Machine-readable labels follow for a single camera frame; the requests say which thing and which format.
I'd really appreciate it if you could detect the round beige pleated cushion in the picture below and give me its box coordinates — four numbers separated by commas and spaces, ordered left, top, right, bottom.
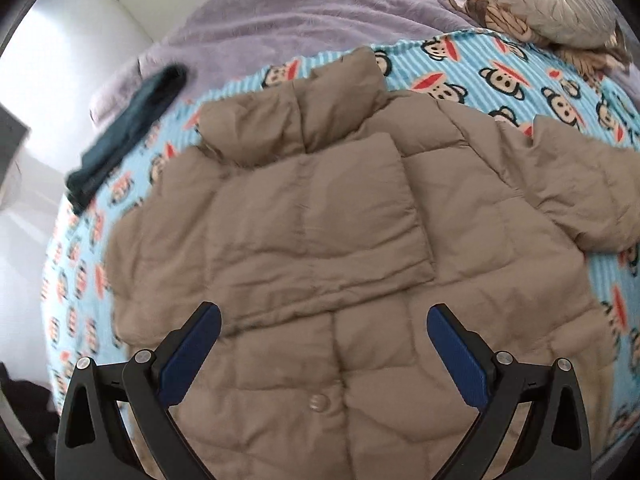
492, 0, 623, 51

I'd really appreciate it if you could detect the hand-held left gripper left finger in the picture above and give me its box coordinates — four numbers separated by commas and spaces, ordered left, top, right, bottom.
54, 301, 222, 480

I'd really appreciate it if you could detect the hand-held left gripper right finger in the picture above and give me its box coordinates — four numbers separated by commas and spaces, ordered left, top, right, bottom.
426, 303, 593, 480

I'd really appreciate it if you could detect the tan puffer jacket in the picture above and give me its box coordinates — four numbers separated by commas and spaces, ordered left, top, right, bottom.
102, 47, 640, 480

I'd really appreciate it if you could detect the dark teal cloth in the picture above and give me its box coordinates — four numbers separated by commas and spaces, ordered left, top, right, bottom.
66, 64, 188, 213

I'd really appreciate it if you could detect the black clothing pile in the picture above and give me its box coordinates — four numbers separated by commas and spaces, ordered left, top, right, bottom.
0, 362, 61, 480

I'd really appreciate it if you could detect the dark grey furniture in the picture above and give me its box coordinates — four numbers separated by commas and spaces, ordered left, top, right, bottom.
0, 105, 31, 201

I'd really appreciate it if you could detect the blue monkey-print blanket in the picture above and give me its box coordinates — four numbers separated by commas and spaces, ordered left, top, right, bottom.
40, 30, 640, 461

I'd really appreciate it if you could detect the lavender fuzzy blanket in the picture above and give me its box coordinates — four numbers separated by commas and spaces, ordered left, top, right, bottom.
90, 0, 640, 126

